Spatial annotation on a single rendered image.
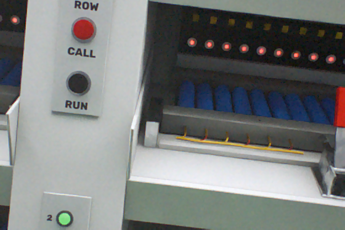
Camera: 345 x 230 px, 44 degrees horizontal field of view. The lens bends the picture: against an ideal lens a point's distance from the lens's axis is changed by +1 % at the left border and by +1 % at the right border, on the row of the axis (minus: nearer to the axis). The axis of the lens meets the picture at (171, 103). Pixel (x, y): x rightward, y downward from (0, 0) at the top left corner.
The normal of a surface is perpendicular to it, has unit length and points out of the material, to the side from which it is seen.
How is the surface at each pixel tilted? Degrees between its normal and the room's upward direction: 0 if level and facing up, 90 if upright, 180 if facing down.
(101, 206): 90
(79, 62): 90
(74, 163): 90
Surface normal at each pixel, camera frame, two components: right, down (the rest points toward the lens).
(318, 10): -0.05, 0.47
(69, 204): 0.00, 0.11
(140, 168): 0.11, -0.87
